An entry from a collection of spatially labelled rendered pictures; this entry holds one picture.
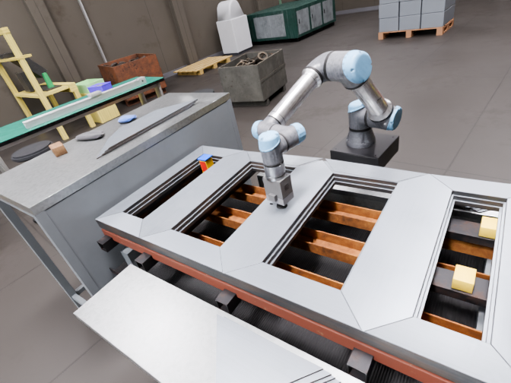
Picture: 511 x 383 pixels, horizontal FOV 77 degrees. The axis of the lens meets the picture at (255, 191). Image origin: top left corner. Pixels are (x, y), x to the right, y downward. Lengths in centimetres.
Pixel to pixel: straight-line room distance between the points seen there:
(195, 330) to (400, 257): 66
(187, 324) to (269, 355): 31
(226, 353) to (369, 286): 43
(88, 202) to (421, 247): 135
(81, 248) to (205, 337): 83
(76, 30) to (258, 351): 795
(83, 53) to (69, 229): 698
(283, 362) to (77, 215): 111
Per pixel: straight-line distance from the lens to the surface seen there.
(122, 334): 122
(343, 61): 135
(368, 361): 94
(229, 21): 989
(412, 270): 101
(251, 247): 111
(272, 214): 123
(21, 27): 811
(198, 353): 106
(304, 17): 1020
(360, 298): 93
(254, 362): 95
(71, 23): 840
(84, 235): 168
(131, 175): 173
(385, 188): 137
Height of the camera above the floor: 160
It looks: 32 degrees down
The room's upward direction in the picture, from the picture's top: 14 degrees counter-clockwise
